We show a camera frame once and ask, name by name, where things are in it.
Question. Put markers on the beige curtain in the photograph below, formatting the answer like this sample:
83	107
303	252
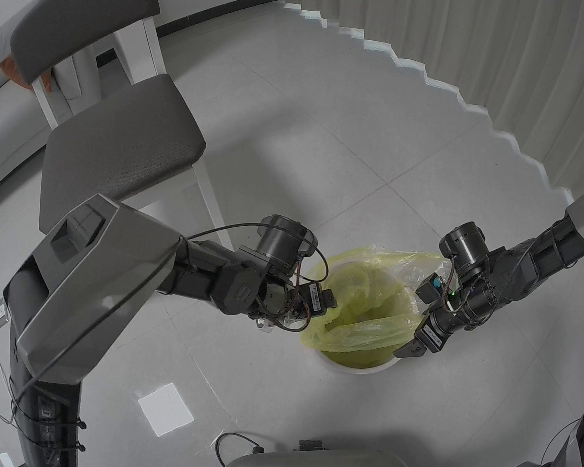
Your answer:
467	27

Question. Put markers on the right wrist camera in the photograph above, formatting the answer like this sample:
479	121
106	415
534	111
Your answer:
426	290

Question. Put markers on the white trash bin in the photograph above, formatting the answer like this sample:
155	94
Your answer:
357	371

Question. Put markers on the grey cushioned white chair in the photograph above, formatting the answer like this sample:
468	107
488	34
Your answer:
117	129

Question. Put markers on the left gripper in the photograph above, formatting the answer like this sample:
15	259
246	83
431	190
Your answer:
301	304

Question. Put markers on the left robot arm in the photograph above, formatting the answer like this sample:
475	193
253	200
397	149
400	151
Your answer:
102	270

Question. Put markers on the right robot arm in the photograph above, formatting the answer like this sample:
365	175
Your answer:
516	270

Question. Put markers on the orange cushion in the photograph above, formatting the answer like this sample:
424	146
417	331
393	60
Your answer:
12	71

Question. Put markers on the pale grey sofa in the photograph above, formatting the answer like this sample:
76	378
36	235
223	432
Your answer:
9	115

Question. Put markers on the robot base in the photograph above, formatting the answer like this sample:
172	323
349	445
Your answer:
321	460

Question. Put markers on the yellow plastic bag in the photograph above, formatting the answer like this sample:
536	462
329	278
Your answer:
370	329

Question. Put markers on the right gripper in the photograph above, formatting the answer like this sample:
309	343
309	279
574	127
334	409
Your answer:
438	331

